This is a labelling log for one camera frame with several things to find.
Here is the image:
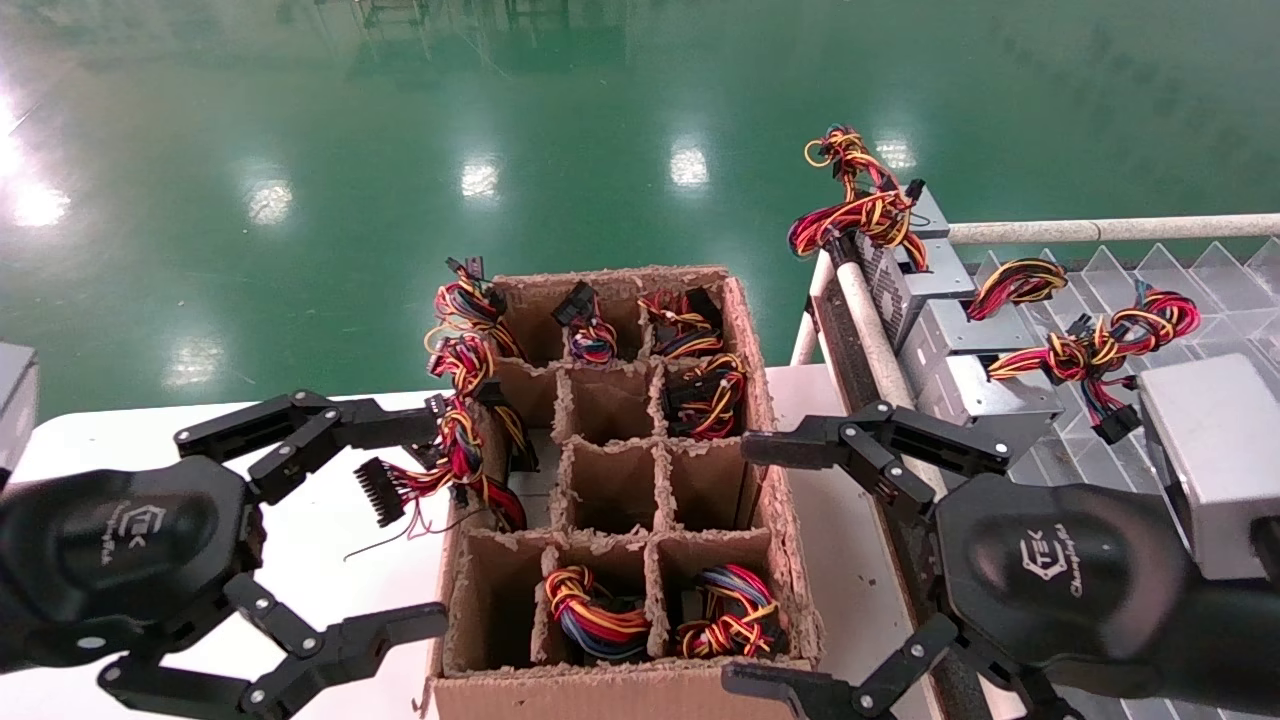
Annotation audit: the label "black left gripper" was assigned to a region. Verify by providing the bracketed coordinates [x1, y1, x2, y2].
[0, 390, 450, 720]

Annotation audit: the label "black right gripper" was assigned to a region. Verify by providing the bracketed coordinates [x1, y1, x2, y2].
[722, 400, 1197, 720]

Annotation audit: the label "power supply with comb connector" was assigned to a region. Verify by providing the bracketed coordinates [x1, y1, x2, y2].
[345, 395, 528, 563]

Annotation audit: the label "black rack side strip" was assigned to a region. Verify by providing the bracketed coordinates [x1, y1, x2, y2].
[812, 300, 966, 720]

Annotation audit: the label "short white pipe leg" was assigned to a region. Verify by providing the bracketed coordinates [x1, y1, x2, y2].
[790, 250, 836, 367]

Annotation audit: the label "cardboard cell divider insert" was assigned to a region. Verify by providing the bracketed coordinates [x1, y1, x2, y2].
[445, 275, 801, 671]

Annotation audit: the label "brown cardboard box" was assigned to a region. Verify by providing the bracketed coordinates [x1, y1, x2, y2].
[418, 263, 829, 720]

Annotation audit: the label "power supply with grille face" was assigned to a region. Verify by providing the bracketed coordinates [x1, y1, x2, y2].
[788, 190, 979, 348]

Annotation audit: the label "clear ridged acrylic panel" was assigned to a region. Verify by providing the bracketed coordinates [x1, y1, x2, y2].
[960, 238, 1280, 720]

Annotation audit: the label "power supply, blue red cables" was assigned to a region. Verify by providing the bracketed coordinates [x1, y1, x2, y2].
[675, 563, 786, 661]

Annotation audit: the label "power supply, long knotted cables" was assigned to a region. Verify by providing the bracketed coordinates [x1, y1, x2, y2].
[918, 285, 1201, 466]

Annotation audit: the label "silver power supply, coloured cables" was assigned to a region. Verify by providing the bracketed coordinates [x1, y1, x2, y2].
[425, 333, 556, 531]
[805, 125, 951, 243]
[425, 255, 523, 358]
[662, 352, 749, 443]
[638, 285, 726, 361]

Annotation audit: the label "long white pipe rail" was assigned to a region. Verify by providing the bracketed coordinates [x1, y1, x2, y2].
[833, 255, 951, 501]

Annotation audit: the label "power supply, short cable loop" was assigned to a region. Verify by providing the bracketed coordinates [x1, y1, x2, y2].
[898, 257, 1071, 393]

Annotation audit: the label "power supply, coiled striped cables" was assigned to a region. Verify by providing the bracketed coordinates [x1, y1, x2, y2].
[543, 565, 651, 661]

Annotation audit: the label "power supply, blue purple cables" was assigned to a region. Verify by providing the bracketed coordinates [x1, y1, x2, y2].
[552, 280, 621, 366]

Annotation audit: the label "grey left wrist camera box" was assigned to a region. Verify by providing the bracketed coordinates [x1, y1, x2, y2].
[0, 343, 41, 486]

